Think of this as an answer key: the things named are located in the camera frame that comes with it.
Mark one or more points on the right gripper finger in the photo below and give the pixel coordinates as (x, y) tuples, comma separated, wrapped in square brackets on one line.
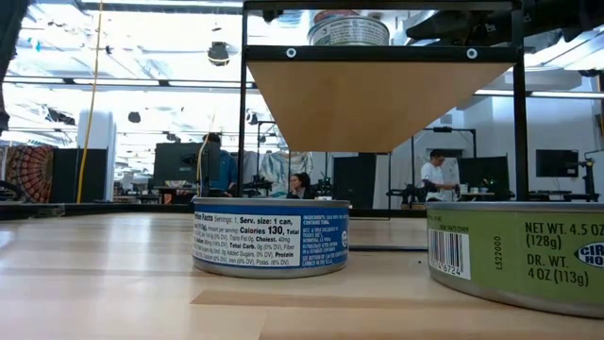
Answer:
[(448, 28)]

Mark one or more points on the silver can green white label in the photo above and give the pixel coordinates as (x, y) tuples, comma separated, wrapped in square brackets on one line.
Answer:
[(349, 33)]

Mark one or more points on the small black robot arm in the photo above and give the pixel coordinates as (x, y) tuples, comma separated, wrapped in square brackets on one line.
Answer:
[(413, 193), (259, 188), (325, 186)]

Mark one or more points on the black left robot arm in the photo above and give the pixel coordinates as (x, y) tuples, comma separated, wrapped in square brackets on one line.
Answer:
[(7, 28)]

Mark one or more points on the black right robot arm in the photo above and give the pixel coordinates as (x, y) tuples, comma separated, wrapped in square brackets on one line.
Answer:
[(566, 16)]

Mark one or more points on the black computer monitor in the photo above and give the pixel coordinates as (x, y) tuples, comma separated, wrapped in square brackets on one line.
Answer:
[(179, 163), (481, 172)]

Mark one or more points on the black flat screen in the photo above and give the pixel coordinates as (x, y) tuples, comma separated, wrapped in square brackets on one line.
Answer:
[(557, 163)]

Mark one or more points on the person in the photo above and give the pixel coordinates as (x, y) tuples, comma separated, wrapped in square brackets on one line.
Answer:
[(229, 170), (433, 177), (300, 186)]

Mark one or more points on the black table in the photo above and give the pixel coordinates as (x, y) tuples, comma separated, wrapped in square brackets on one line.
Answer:
[(557, 196)]

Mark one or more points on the small black hanging lamp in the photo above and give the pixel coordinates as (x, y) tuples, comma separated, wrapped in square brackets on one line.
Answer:
[(253, 117), (134, 117)]

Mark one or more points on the teal patterned cloth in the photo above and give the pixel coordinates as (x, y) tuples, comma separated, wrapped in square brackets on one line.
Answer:
[(278, 170)]

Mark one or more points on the silver can olive green label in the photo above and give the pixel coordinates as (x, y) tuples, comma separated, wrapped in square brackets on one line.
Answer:
[(519, 255)]

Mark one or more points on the grey cloth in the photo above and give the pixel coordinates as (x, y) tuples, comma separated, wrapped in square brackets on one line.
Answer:
[(254, 165)]

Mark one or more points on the silver can blue label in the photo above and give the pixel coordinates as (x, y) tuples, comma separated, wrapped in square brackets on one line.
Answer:
[(269, 236)]

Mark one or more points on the white pillar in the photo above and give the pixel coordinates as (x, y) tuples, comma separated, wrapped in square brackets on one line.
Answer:
[(106, 130)]

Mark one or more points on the black hanging fixture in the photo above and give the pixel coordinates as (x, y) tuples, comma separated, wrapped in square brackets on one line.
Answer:
[(59, 117)]

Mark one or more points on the black partition panel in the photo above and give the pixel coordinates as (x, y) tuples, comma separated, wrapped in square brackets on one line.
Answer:
[(63, 175)]

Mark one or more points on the orange patterned tapestry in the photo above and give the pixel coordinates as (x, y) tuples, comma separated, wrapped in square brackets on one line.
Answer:
[(30, 172)]

